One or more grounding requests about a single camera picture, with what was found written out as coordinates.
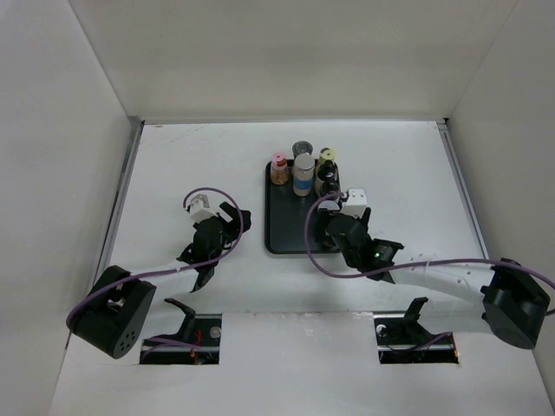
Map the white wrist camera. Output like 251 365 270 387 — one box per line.
340 188 369 219
184 193 216 224

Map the pink cap spice bottle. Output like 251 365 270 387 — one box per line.
270 152 289 185

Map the silver lid blue label jar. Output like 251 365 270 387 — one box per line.
292 153 315 197

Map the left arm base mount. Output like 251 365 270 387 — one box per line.
139 298 223 366

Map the black plastic tray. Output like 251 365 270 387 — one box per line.
264 162 318 255

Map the black knob cap bottle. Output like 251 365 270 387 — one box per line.
318 179 341 202

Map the black cap spice bottle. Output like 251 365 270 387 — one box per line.
317 160 338 182

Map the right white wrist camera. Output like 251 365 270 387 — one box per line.
340 188 369 219

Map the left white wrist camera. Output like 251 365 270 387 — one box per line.
184 193 216 224

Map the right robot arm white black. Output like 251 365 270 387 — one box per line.
317 209 552 349

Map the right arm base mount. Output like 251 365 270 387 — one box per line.
374 297 459 365

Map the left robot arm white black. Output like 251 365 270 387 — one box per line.
66 194 251 359

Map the yellow cap spice bottle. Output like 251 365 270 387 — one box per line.
318 147 336 164

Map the tall dark pepper grinder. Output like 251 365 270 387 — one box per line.
323 240 340 252

